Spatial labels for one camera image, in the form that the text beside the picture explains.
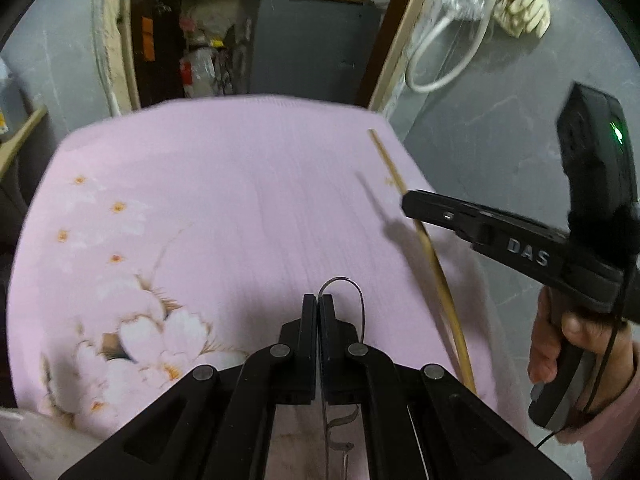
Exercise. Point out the beige counter ledge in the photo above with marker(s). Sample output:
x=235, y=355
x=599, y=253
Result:
x=20, y=135

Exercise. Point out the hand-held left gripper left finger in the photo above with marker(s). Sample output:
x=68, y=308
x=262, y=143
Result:
x=307, y=350

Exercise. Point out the wooden door frame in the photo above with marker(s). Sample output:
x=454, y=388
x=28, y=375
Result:
x=120, y=35

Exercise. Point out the metal spoon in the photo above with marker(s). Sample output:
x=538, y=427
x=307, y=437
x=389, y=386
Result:
x=361, y=310

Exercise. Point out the dark wooden door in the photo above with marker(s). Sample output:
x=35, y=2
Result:
x=165, y=30

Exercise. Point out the clear plastic bag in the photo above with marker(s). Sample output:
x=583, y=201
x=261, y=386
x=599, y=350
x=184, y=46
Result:
x=462, y=0

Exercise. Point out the person's right hand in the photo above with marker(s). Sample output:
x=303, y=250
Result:
x=545, y=340

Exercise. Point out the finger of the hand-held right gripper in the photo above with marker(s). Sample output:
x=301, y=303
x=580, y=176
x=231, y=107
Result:
x=435, y=210

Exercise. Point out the grey metal cabinet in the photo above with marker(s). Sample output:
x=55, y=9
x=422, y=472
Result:
x=315, y=50

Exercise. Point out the person's right forearm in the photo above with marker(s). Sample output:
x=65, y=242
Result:
x=612, y=440

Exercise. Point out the translucent white container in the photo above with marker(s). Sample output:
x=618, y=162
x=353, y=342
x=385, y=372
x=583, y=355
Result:
x=35, y=445

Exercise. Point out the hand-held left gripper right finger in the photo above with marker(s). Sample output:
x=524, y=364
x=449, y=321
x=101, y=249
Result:
x=330, y=350

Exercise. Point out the wooden chopstick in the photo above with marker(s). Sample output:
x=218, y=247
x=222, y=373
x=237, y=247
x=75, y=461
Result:
x=446, y=295

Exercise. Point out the pink floral blanket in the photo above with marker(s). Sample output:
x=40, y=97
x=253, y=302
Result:
x=225, y=200

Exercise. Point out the clear plastic jug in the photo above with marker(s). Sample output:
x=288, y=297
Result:
x=197, y=72

